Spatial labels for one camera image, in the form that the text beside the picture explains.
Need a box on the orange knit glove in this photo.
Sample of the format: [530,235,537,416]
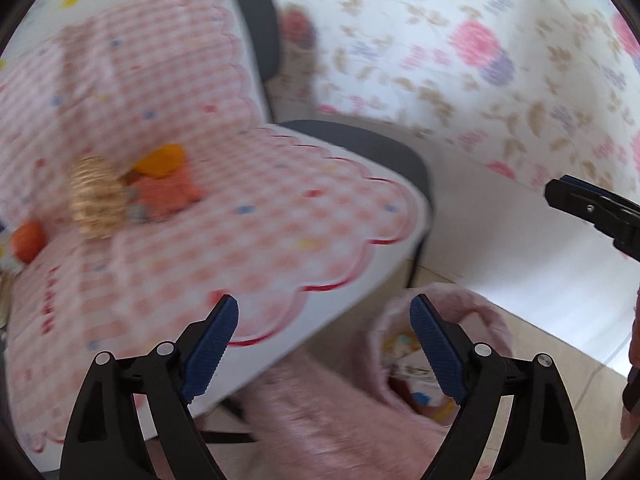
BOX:
[127,167,204,222]

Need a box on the woven bamboo ball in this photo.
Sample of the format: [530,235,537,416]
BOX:
[68,156,128,240]

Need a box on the white paper bag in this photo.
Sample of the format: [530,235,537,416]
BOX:
[0,252,23,274]

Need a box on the right hand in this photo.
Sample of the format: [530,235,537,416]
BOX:
[620,292,640,440]

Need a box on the pink fuzzy trouser leg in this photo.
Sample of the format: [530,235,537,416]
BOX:
[236,352,447,479]

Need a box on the pink gingham chair cover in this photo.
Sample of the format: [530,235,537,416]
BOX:
[1,0,426,469]

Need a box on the stack of books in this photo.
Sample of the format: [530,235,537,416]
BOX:
[0,270,15,326]

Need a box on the grey office chair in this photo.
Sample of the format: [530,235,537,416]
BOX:
[255,113,432,286]

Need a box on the floral wall cloth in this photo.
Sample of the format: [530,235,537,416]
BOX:
[271,0,639,198]

